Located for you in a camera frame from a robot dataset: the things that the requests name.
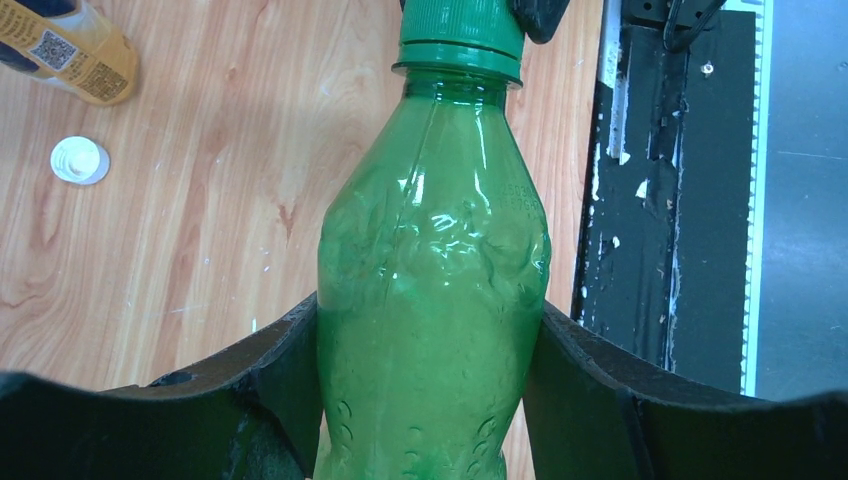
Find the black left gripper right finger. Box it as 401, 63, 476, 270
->
523, 305, 847, 479

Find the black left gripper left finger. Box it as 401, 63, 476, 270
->
1, 297, 322, 479

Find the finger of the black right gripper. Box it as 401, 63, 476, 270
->
508, 0, 570, 45

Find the green plastic bottle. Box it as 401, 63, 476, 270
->
315, 1, 551, 479

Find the white bottle cap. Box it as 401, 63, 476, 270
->
49, 136, 111, 186

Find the yellow blue milk tea bottle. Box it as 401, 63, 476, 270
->
1, 0, 140, 106

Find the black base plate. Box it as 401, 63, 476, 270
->
571, 1, 771, 396

